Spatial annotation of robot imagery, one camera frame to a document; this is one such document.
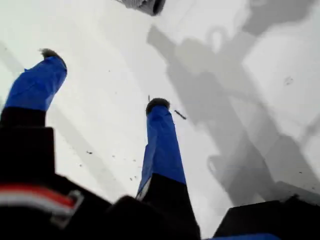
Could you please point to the grey striped towel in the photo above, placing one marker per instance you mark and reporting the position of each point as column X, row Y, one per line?
column 145, row 6

